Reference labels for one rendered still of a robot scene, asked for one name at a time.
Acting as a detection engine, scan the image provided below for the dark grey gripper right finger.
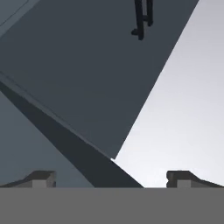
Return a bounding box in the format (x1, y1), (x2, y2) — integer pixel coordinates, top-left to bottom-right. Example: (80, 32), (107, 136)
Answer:
(165, 170), (224, 189)

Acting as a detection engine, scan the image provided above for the grey-blue cabinet front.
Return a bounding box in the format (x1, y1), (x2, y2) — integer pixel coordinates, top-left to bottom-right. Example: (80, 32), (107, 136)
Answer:
(0, 90), (95, 189)

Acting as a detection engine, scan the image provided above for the dark grey cabinet door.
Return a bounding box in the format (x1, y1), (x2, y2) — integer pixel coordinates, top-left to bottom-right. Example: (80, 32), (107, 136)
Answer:
(0, 0), (200, 189)

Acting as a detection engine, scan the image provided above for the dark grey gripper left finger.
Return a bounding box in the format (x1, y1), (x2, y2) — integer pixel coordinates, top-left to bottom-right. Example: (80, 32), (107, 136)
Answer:
(0, 170), (57, 189)

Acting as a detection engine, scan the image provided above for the black cabinet door handle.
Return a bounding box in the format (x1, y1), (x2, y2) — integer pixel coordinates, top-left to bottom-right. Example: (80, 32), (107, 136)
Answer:
(130, 0), (154, 41)

